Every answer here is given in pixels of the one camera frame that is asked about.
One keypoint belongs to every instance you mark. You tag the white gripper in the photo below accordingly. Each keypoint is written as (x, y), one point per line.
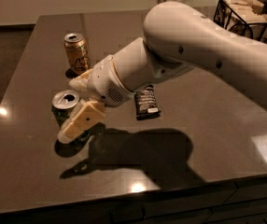
(105, 80)

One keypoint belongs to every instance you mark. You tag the green soda can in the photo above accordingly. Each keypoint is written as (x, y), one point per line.
(63, 104)

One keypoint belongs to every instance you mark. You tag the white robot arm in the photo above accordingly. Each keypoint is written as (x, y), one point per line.
(176, 38)

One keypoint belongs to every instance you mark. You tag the orange soda can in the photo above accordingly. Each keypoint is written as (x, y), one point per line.
(77, 52)

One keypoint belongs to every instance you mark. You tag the black snack packet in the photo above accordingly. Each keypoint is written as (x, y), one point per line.
(146, 104)

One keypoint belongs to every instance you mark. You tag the black wire napkin basket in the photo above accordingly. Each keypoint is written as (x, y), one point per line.
(243, 17)

